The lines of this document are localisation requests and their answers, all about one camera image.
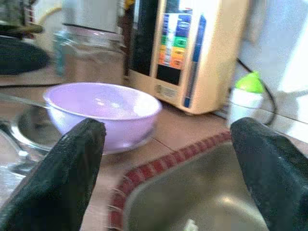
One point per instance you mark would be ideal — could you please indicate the white bottle green cap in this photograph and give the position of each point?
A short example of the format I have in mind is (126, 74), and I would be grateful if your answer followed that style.
(245, 106)

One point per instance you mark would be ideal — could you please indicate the black electric kettle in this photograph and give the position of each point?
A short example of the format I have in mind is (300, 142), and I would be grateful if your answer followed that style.
(19, 57)

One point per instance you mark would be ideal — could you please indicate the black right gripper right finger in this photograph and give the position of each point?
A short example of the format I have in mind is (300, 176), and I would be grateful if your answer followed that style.
(276, 173)

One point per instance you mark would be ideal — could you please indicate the shiny steel bowl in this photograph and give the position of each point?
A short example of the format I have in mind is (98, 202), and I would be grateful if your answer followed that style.
(31, 125)

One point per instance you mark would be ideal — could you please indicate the glass jar brown contents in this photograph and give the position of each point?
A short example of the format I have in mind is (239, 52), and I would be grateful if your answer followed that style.
(96, 60)

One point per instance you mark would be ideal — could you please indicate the cream water ionizer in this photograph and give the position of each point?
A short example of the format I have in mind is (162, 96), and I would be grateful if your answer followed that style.
(216, 60)

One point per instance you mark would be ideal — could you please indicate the purple plastic bowl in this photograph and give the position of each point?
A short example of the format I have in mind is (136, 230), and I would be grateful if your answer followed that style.
(103, 106)

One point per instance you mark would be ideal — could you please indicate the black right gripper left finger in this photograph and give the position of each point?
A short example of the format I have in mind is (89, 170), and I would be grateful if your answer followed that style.
(60, 178)

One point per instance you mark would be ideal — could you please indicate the clear bottle teal liquid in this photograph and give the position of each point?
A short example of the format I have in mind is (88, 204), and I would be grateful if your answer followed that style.
(59, 55)

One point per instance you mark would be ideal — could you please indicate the stainless steel sink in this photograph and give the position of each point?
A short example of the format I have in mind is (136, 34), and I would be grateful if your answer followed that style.
(187, 192)

